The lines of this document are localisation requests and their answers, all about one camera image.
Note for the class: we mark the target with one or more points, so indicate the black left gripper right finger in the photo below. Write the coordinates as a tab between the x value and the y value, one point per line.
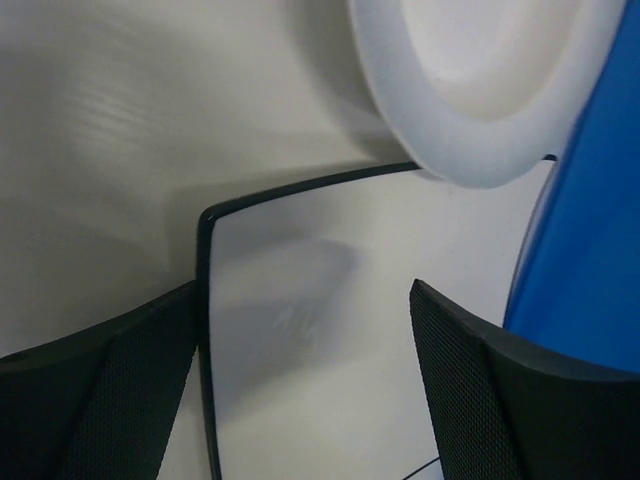
502	407

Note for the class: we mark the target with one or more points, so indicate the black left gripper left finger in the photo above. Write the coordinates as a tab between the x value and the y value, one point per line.
100	403

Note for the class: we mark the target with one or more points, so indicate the white square black-rimmed plate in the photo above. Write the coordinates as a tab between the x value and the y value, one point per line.
308	363

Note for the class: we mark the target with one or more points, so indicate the white round fluted bowl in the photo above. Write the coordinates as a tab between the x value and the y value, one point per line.
477	92

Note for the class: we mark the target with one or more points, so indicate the blue plastic bin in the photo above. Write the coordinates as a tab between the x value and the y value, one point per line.
577	291

